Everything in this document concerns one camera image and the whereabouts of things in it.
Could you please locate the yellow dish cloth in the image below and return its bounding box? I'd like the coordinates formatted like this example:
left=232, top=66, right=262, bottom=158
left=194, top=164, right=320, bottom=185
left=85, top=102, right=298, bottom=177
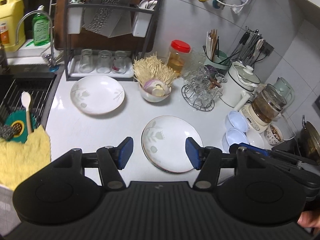
left=0, top=125, right=51, bottom=191

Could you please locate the wooden cutting board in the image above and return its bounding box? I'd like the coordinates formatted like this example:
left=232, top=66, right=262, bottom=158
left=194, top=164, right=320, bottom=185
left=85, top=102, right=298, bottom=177
left=54, top=0, right=166, bottom=53

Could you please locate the green sunflower mat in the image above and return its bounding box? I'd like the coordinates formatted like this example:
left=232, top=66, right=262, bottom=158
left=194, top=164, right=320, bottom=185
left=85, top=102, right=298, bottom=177
left=5, top=110, right=28, bottom=143

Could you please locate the red lid glass jar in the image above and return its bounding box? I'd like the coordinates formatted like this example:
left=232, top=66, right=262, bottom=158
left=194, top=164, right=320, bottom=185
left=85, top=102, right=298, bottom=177
left=165, top=40, right=191, bottom=75

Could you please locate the mint green kettle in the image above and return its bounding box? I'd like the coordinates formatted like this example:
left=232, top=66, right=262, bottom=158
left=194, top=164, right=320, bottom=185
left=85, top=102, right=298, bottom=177
left=273, top=77, right=295, bottom=107

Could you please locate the bowl with onion and mushrooms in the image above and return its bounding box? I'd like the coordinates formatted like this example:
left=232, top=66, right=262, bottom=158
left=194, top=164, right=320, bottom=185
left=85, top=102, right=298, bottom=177
left=139, top=79, right=171, bottom=103

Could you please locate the green chopstick holder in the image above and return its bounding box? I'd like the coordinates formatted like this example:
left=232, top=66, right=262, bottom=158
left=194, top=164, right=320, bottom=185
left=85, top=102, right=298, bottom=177
left=203, top=46, right=231, bottom=74

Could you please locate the drinking glass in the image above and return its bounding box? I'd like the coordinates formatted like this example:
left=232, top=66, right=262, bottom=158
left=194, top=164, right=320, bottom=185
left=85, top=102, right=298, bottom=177
left=97, top=50, right=112, bottom=74
left=112, top=51, right=126, bottom=74
left=79, top=49, right=93, bottom=73

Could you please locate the drinking glass left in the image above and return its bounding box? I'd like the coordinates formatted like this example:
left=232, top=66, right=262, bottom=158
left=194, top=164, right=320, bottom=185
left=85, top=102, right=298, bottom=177
left=79, top=49, right=93, bottom=73

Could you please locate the person's right hand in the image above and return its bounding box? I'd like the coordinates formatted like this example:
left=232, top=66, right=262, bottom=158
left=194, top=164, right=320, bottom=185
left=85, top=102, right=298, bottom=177
left=297, top=211, right=320, bottom=229

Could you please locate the white electric cooking pot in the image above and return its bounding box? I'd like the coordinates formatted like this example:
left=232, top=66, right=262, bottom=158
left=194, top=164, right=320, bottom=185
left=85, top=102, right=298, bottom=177
left=220, top=61, right=260, bottom=111

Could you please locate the hanging utensil rack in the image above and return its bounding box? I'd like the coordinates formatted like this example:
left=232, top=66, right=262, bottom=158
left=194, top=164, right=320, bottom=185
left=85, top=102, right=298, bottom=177
left=234, top=26, right=264, bottom=65

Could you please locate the wire glass cup rack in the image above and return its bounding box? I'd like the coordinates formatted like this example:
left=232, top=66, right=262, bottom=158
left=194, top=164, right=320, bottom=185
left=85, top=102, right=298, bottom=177
left=181, top=64, right=227, bottom=112

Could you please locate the glass health kettle with base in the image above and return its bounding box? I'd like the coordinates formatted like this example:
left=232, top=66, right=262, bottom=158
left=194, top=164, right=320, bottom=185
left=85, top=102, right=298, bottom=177
left=239, top=84, right=287, bottom=134

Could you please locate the dark wok on stove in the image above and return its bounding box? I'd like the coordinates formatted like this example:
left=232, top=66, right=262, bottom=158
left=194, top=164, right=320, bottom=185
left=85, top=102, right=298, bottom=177
left=298, top=115, right=320, bottom=163

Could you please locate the black dish rack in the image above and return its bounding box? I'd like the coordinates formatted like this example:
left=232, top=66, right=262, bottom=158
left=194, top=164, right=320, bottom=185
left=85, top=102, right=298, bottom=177
left=63, top=0, right=161, bottom=81

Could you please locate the white silicone spoon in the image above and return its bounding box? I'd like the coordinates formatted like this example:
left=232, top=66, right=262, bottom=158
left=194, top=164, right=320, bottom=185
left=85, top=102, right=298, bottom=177
left=21, top=91, right=33, bottom=134

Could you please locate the pale blue plastic bowl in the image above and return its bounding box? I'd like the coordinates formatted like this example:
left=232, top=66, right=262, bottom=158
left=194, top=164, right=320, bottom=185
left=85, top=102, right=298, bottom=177
left=222, top=128, right=248, bottom=153
left=225, top=111, right=248, bottom=133

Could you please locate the white floral plate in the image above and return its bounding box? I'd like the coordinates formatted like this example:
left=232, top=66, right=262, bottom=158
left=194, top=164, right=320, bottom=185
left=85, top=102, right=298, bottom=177
left=70, top=75, right=125, bottom=115
left=141, top=115, right=203, bottom=173

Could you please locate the drinking glass right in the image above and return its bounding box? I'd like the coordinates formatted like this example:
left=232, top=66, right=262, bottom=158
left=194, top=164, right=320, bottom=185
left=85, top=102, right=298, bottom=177
left=112, top=51, right=126, bottom=74

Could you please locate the drinking glass middle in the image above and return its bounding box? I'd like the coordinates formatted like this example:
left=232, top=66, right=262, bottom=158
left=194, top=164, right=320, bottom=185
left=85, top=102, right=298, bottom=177
left=97, top=50, right=112, bottom=74

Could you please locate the speckled ceramic bowl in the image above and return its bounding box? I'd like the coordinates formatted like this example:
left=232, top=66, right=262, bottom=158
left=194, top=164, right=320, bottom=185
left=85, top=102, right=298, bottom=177
left=264, top=124, right=284, bottom=146

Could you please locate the green dish soap bottle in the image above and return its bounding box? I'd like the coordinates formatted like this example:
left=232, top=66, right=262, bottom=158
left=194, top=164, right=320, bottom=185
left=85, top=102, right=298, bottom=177
left=32, top=13, right=50, bottom=46

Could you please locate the white ceramic bowl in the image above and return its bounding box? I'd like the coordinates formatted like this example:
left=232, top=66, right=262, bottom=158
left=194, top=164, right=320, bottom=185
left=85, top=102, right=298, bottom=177
left=246, top=128, right=265, bottom=148

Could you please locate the yellow detergent jug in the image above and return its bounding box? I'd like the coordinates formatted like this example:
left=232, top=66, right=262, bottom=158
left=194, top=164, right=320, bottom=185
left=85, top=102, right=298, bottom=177
left=0, top=0, right=25, bottom=53

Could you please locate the chrome small faucet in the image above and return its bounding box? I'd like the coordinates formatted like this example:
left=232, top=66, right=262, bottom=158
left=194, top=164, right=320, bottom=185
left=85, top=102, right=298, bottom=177
left=15, top=5, right=59, bottom=72

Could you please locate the steel cleaver knife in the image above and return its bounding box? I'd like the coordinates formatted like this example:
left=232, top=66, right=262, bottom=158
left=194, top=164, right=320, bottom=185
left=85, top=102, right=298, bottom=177
left=84, top=0, right=132, bottom=38

